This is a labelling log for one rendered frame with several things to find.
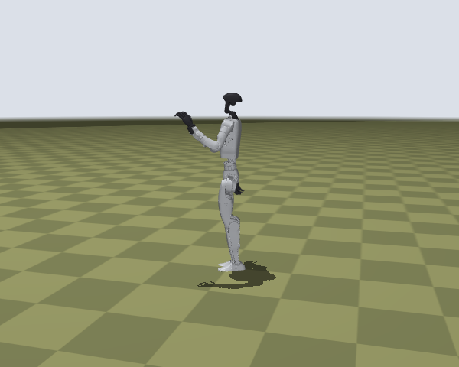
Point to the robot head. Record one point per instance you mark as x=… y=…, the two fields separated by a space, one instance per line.
x=231 y=98

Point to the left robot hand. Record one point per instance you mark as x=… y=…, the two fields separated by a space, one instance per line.
x=187 y=120

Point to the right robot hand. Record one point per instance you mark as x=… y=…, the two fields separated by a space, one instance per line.
x=238 y=188

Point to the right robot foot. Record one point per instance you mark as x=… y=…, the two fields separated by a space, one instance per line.
x=226 y=263

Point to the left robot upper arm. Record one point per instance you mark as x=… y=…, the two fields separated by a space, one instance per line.
x=226 y=127

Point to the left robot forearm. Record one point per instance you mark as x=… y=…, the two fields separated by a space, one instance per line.
x=203 y=139

